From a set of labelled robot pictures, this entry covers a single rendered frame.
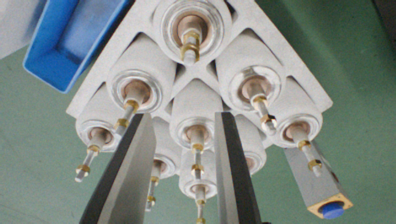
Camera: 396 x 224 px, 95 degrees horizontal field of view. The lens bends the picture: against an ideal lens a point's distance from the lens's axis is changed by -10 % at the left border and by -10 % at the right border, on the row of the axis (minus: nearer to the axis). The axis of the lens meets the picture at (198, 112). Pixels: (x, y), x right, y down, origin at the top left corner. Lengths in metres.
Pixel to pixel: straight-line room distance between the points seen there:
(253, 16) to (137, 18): 0.17
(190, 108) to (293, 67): 0.19
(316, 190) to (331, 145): 0.43
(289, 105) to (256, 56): 0.11
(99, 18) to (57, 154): 0.59
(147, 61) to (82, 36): 0.32
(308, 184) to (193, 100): 0.30
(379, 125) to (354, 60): 0.32
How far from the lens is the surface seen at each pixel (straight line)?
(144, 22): 0.33
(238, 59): 0.28
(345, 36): 0.63
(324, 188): 0.47
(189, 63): 0.17
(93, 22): 0.56
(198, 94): 0.35
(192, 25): 0.23
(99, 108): 0.36
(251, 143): 0.38
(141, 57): 0.29
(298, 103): 0.35
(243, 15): 0.33
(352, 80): 0.72
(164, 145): 0.38
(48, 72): 0.57
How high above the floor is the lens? 0.49
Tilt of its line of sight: 53 degrees down
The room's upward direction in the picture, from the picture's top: 180 degrees counter-clockwise
